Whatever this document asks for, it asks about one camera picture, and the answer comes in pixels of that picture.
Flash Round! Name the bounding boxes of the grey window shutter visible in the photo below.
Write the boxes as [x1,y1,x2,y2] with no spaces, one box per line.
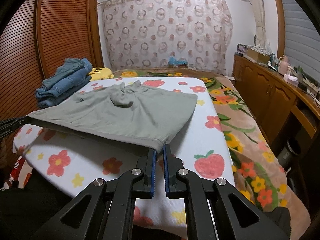
[281,0,320,81]

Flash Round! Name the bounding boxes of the yellow plush toy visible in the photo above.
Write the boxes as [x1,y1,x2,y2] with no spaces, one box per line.
[88,67,114,81]

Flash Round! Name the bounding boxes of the patterned lace curtain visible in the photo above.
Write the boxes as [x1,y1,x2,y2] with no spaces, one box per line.
[101,0,233,75]

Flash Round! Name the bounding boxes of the white floral folding board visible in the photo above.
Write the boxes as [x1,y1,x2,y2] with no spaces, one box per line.
[12,77,234,237]

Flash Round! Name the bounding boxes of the brown louvered wardrobe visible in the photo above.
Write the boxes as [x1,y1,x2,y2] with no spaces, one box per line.
[1,0,103,120]

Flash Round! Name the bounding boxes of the pink kettle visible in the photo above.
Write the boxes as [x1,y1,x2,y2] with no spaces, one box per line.
[278,55,290,75]

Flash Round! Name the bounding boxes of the brown wooden sideboard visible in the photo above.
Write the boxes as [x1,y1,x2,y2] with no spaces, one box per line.
[233,55,319,154]

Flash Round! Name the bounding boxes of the folded blue denim jeans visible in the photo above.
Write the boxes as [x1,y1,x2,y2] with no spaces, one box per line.
[35,58,92,109]

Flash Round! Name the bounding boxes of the grey-green shorts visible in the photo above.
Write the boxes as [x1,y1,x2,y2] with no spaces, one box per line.
[28,81,197,153]

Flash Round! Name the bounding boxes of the blue toy on bed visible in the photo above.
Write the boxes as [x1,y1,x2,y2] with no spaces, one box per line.
[168,56,188,68]

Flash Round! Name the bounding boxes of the floral brown bed blanket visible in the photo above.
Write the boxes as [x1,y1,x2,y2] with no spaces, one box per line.
[114,68,311,239]

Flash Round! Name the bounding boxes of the cardboard box on sideboard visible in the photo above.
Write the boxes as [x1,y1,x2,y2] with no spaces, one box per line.
[246,48,270,64]

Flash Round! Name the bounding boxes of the pink tissue pack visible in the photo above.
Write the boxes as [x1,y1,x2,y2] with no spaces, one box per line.
[283,74,299,87]

